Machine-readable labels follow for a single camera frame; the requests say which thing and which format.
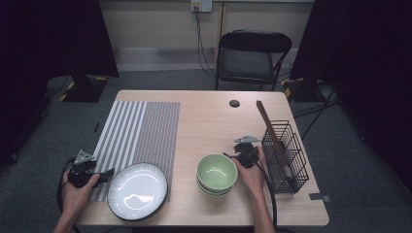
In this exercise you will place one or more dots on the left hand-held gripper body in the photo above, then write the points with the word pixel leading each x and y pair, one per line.
pixel 82 171

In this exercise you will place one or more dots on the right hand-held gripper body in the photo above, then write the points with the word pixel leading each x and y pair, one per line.
pixel 247 153

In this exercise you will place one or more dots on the person's right hand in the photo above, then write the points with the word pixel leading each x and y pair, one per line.
pixel 254 178

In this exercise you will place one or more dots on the person's left hand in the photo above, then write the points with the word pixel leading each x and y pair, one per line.
pixel 76 197

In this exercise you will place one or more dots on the bundle of brown chopsticks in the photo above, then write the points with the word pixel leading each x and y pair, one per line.
pixel 267 121

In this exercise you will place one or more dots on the small black strip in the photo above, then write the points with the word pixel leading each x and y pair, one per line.
pixel 96 127

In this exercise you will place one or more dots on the grey striped placemat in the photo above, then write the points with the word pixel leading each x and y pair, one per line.
pixel 155 129

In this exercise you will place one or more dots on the black stand base striped tape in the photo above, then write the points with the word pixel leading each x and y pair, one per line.
pixel 84 92
pixel 304 92

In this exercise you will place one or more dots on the grey tape strip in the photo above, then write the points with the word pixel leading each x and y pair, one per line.
pixel 319 197

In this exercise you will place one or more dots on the black folding chair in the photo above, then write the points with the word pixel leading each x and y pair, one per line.
pixel 249 61

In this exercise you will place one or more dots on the black curtain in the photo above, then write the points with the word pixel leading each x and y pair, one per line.
pixel 48 39
pixel 372 48

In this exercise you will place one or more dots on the white wall socket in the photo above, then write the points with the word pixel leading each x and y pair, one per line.
pixel 201 5

